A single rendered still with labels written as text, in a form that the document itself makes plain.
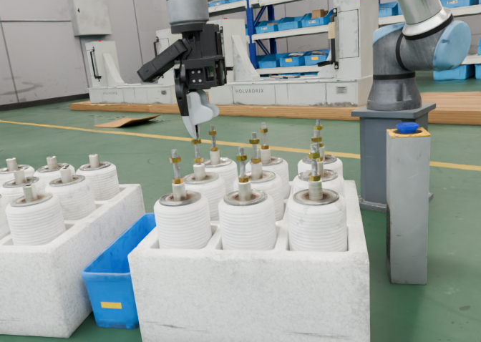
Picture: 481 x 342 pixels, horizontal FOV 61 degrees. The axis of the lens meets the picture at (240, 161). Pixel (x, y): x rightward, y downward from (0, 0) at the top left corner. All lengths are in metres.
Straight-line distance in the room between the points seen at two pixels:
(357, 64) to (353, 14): 0.32
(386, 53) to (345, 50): 1.77
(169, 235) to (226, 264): 0.11
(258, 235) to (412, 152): 0.34
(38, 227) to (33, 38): 6.66
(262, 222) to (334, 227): 0.11
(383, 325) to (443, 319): 0.11
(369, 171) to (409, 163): 0.45
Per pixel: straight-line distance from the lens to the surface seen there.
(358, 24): 2.96
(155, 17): 8.72
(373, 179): 1.28
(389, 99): 1.23
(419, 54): 1.15
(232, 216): 0.67
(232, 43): 3.72
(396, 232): 0.89
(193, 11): 0.77
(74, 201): 0.95
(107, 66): 5.33
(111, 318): 0.88
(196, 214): 0.70
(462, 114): 2.63
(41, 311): 0.90
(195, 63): 0.76
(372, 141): 1.25
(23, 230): 0.87
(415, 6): 1.11
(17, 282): 0.89
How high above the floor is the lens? 0.49
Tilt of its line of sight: 14 degrees down
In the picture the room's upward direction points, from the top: 5 degrees counter-clockwise
